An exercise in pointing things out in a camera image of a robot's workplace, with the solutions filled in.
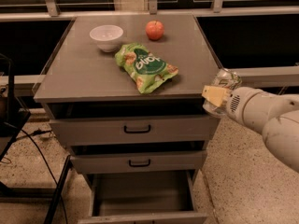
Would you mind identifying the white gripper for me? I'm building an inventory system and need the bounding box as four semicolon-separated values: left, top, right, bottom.
202;86;275;133

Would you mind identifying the silver 7up can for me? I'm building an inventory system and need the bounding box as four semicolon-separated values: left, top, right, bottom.
202;68;242;118

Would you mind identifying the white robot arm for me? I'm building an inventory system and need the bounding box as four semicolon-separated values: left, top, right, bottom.
202;86;299;172

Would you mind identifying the grey middle drawer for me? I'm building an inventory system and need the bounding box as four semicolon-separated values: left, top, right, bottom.
71;151;206;174

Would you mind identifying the grey drawer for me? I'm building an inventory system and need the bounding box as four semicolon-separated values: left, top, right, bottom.
71;151;206;174
50;115;220;147
78;171;207;224

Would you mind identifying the grey drawer cabinet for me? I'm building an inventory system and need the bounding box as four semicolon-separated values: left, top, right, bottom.
33;13;231;179

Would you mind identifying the grey top drawer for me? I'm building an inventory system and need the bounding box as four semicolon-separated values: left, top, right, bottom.
50;115;220;147

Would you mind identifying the grey bottom drawer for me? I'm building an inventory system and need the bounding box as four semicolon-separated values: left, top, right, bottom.
78;171;207;224

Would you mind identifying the green snack bag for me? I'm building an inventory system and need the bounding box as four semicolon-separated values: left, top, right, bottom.
115;43;178;94

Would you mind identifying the metal window railing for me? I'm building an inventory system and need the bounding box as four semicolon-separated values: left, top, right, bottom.
0;0;299;96

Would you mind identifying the red apple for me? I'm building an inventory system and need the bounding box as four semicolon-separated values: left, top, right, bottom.
146;21;164;40

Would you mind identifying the white ceramic bowl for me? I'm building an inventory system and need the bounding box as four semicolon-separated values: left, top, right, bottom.
90;25;123;52

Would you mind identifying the black stand frame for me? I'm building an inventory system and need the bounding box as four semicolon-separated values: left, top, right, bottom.
0;54;71;224

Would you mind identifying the black cable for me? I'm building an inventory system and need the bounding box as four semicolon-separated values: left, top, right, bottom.
3;121;69;224

